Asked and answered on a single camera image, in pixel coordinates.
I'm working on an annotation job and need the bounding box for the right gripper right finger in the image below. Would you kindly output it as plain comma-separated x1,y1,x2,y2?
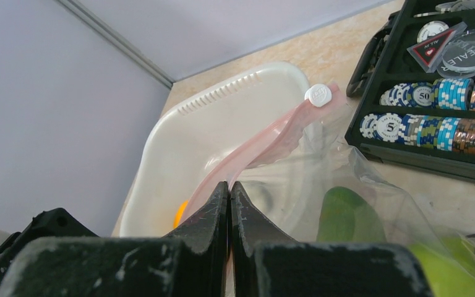
229,183,432,296

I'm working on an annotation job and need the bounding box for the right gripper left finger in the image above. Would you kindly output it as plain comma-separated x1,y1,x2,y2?
0,182,229,296

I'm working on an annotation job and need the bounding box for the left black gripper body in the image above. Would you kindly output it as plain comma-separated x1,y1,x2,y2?
0,208,97,284

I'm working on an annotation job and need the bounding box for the clear zip top bag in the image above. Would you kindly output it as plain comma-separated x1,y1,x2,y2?
179,83,475,297

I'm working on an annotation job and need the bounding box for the white plastic tub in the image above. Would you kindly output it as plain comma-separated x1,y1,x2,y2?
116,61,310,237

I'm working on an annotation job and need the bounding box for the green toy lime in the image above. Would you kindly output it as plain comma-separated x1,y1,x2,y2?
408,238,475,296

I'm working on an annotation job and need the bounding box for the green toy leaf vegetable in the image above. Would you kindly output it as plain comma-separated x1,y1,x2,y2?
316,186,387,243

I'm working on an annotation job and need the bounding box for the orange toy bell pepper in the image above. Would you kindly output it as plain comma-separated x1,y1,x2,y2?
173,200,189,228

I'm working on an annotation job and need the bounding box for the black poker chip case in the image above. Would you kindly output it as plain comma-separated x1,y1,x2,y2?
345,1,475,182

